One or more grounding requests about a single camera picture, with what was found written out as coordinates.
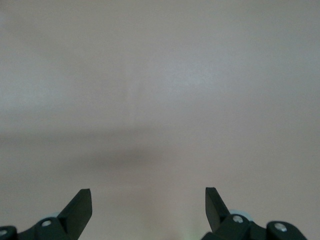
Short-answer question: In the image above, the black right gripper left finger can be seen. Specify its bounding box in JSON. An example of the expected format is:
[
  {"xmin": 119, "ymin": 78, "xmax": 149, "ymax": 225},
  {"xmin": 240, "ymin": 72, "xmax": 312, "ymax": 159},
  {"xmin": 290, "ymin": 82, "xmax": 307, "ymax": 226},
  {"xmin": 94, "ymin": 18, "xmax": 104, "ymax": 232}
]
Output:
[{"xmin": 0, "ymin": 188, "xmax": 93, "ymax": 240}]

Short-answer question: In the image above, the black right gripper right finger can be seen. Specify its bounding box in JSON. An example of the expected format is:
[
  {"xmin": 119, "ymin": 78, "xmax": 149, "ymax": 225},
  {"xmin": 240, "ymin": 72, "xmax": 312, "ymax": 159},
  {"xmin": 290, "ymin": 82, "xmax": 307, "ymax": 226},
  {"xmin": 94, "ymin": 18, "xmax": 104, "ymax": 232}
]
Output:
[{"xmin": 201, "ymin": 186, "xmax": 308, "ymax": 240}]

